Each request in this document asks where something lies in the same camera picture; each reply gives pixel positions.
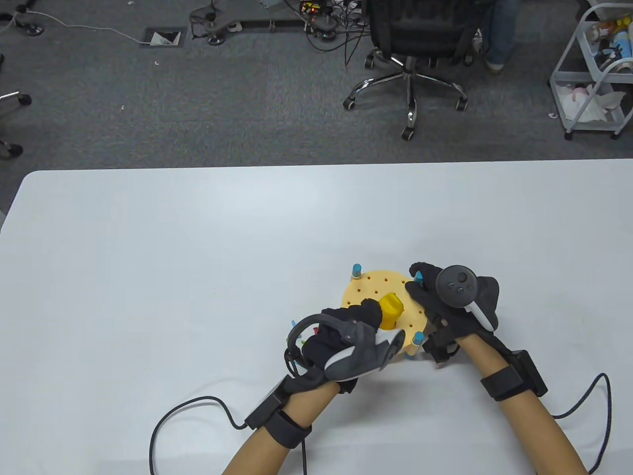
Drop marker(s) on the person's left hand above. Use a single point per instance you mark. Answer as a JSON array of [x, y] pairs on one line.
[[366, 311]]

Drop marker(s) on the person's right hand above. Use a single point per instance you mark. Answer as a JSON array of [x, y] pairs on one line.
[[420, 299]]

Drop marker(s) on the yellow toy hammer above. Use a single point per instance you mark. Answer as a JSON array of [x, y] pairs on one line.
[[390, 309]]

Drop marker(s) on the yellow round tap bench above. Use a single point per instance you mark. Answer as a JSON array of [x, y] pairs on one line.
[[368, 287]]

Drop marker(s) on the person's right forearm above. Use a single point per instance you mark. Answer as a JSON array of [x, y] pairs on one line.
[[534, 435]]

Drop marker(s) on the person's left forearm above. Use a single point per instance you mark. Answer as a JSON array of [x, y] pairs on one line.
[[316, 396]]

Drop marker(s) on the colourful toy figure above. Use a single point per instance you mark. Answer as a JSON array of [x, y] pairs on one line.
[[599, 32]]

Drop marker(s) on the grey right hand controller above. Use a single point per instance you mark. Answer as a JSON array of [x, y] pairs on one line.
[[457, 286]]

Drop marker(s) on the grey hand controller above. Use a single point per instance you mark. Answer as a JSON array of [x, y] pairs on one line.
[[457, 286], [366, 354]]

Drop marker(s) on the grey left hand controller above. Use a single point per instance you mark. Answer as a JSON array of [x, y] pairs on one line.
[[366, 354]]

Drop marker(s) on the black office chair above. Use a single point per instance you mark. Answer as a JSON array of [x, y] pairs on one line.
[[420, 29]]

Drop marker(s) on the white utility cart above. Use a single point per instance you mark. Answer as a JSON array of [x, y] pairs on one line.
[[582, 44]]

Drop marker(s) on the black desk base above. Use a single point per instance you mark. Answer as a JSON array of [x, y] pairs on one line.
[[267, 23]]

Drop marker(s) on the electronics board with lights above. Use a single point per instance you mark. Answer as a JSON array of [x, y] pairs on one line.
[[311, 7]]

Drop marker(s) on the grey metal box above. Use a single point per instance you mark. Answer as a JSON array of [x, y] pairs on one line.
[[269, 4]]

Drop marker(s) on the blue bottle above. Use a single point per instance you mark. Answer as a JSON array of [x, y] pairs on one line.
[[625, 47]]

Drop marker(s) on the grey floor socket box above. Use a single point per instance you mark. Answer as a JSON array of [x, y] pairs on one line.
[[163, 38]]

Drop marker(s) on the chrome chair base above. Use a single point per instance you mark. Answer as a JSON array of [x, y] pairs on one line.
[[22, 99]]

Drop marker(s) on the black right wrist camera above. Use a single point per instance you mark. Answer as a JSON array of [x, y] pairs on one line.
[[440, 349]]

